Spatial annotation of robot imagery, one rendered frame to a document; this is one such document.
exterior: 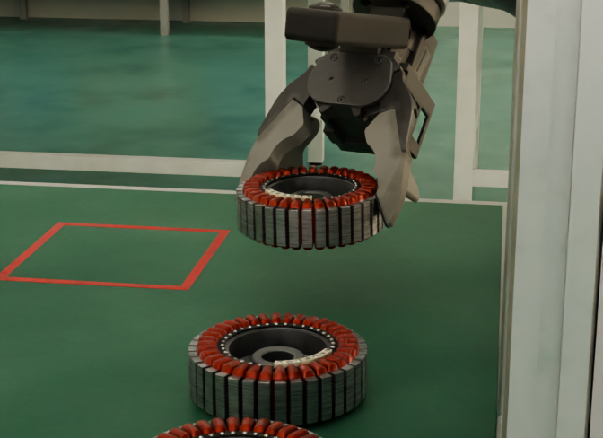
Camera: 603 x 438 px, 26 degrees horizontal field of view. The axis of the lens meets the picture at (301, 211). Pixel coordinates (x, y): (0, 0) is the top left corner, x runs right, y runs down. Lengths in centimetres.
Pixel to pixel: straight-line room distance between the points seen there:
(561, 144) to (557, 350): 7
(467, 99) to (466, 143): 12
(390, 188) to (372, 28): 13
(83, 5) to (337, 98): 705
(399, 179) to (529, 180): 52
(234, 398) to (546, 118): 39
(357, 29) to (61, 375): 33
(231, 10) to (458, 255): 674
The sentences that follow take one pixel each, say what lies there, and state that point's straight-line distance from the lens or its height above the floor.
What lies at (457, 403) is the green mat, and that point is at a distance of 83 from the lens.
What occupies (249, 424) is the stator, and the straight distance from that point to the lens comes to 71.
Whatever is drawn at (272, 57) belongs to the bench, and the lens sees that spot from 356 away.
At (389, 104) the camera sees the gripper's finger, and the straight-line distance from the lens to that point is 99.
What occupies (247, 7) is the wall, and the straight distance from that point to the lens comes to 779.
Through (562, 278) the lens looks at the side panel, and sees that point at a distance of 47.
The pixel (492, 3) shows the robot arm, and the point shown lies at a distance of 117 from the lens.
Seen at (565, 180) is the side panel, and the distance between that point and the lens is 46.
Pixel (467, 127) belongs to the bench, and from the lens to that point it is 354.
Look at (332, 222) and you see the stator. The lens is 93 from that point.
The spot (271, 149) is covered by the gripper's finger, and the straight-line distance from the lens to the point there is 102.
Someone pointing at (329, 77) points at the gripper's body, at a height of 91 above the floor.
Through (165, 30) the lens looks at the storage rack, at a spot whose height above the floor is 3.
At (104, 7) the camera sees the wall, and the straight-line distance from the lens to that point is 800.
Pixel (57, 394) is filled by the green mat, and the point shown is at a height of 75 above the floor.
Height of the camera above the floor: 109
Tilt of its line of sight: 16 degrees down
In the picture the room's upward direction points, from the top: straight up
